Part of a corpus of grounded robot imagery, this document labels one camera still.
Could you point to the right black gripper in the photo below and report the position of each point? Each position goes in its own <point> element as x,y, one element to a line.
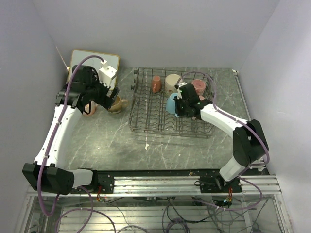
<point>178,111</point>

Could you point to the tan round stoneware mug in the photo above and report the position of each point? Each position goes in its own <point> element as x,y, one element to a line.
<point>118,105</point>

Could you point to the pink hexagonal mug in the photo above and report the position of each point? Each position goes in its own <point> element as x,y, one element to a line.
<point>201,98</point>

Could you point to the aluminium frame rail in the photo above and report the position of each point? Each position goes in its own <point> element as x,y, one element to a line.
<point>184,186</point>

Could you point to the pale pink mug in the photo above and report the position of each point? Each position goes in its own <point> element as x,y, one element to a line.
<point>90,109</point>

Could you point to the small salmon dotted mug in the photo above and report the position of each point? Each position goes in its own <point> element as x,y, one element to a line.
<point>156,84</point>

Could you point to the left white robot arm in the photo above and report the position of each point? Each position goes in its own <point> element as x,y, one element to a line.
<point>47,173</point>

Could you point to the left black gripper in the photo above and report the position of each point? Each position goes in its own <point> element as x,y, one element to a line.
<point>105,101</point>

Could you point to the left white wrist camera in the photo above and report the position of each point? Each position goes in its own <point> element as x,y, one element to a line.
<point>107,74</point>

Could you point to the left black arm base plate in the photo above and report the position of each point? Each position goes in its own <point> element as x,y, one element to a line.
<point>104,182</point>

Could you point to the white whiteboard with wooden frame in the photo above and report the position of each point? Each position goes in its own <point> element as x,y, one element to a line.
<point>78,55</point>

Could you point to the large cream floral mug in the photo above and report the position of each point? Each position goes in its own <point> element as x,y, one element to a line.
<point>170,81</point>

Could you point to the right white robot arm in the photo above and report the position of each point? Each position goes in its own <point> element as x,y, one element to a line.
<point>249,143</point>

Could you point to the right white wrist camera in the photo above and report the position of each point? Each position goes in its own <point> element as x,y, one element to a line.
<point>179,85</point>

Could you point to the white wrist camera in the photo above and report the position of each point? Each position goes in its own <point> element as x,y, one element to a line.
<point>107,74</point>
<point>179,85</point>

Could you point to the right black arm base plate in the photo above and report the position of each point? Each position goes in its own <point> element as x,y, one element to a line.
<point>210,181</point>

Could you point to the light blue mug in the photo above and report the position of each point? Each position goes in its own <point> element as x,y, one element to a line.
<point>170,105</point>

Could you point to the pink patterned mug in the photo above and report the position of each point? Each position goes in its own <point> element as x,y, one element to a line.
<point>199,86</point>

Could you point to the dark wire dish rack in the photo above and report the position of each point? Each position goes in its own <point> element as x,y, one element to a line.
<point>148,111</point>

